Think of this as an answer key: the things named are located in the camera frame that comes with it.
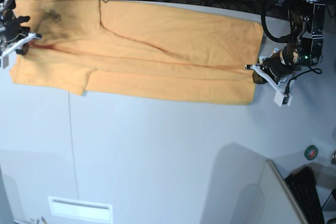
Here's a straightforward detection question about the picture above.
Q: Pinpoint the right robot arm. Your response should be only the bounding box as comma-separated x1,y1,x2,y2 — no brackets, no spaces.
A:
1,0,30,52

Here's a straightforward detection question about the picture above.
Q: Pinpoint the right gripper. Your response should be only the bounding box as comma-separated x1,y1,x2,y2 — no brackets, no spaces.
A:
1,16,30,51

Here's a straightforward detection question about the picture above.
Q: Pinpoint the orange t-shirt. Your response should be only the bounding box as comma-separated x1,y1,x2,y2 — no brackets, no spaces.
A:
9,0,263,105

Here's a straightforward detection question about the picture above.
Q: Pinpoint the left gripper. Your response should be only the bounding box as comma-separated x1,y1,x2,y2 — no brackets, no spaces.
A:
253,45,302,84

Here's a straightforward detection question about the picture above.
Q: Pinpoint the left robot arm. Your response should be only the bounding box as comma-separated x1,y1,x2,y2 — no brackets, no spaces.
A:
259,0,332,83

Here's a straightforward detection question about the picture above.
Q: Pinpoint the black keyboard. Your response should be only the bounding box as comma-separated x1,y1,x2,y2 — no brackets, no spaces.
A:
285,166,325,224

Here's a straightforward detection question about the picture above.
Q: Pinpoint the green tape roll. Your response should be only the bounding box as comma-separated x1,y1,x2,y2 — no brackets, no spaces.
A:
304,145,319,161

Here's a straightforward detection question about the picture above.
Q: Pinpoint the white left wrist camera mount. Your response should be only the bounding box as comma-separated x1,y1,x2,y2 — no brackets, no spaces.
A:
245,64,292,107

